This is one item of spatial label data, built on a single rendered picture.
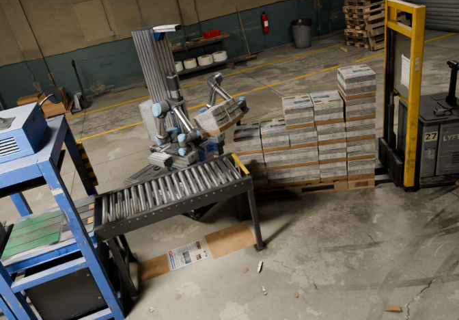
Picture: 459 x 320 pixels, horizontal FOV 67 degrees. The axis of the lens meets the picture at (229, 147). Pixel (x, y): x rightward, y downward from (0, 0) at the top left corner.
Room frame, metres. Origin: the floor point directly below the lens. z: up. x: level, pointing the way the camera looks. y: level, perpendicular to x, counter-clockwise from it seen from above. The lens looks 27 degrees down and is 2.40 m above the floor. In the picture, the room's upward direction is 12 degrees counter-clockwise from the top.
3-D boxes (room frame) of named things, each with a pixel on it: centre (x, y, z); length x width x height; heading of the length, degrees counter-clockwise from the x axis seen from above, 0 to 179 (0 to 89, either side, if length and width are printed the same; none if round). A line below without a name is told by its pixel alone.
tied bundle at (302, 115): (3.42, -0.79, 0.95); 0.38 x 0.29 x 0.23; 171
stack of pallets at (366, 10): (9.21, -4.36, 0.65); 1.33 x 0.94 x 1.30; 107
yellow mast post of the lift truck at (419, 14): (2.93, -1.75, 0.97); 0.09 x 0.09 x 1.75; 81
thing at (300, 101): (3.39, -0.78, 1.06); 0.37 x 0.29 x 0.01; 171
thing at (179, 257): (2.66, 0.62, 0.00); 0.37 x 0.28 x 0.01; 103
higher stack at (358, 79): (3.32, -1.38, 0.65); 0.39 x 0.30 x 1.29; 171
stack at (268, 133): (3.44, -0.66, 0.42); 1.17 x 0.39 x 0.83; 81
